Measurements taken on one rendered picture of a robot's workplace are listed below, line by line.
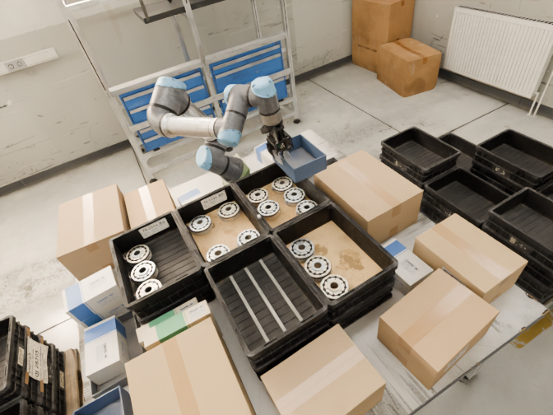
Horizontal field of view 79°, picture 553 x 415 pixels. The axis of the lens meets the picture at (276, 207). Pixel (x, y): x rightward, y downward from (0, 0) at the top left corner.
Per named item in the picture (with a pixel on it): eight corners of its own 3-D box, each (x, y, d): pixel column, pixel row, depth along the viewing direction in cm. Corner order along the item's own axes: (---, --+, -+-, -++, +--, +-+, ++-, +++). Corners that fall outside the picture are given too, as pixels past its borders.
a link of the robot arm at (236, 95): (216, 109, 116) (243, 110, 111) (225, 79, 117) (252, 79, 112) (229, 118, 123) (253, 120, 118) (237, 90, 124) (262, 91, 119)
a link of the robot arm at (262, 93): (255, 74, 113) (276, 74, 109) (263, 103, 121) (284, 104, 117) (243, 86, 109) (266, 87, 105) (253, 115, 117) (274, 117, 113)
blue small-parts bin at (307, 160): (272, 159, 146) (270, 146, 141) (301, 146, 150) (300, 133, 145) (295, 183, 132) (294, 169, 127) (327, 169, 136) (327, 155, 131)
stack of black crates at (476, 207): (415, 222, 227) (423, 184, 204) (448, 203, 235) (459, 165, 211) (465, 262, 200) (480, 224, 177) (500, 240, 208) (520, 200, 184)
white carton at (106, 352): (95, 338, 137) (84, 328, 131) (124, 325, 140) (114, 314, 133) (99, 385, 123) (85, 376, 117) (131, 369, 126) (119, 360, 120)
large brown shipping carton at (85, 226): (80, 230, 188) (58, 204, 174) (132, 209, 194) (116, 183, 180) (81, 282, 160) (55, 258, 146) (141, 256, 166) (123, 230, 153)
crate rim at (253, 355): (204, 272, 128) (202, 268, 126) (271, 236, 136) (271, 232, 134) (249, 362, 101) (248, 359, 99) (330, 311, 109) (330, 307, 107)
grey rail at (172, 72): (105, 95, 275) (103, 90, 271) (284, 34, 317) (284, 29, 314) (107, 99, 268) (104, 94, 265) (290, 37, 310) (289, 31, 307)
